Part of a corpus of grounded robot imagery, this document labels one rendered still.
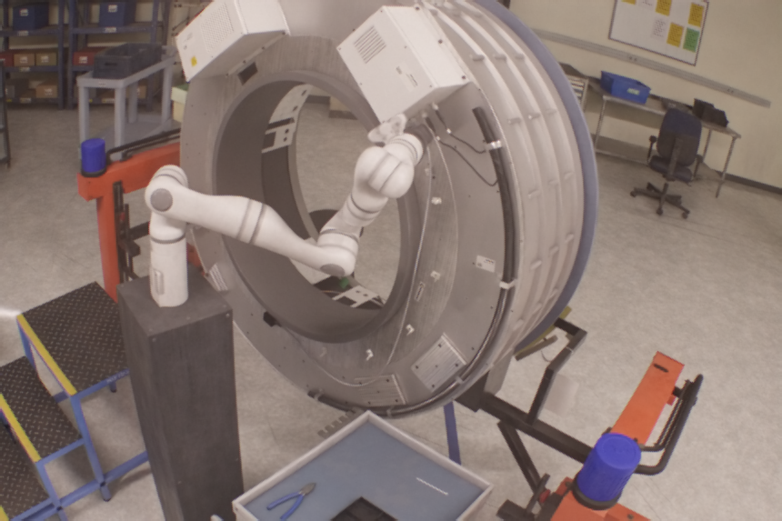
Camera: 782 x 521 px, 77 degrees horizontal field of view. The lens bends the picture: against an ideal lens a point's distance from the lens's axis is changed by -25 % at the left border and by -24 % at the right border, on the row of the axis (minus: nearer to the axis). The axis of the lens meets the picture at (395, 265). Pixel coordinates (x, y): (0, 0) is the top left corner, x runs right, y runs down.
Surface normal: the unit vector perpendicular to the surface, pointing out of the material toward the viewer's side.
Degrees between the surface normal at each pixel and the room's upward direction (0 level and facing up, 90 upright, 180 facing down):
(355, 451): 0
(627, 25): 90
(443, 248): 90
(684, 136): 98
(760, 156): 90
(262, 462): 0
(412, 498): 0
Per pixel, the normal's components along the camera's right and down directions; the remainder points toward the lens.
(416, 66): -0.61, 0.32
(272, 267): 0.52, -0.52
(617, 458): 0.14, -0.86
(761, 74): 0.03, 0.51
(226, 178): 0.79, 0.30
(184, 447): 0.66, 0.46
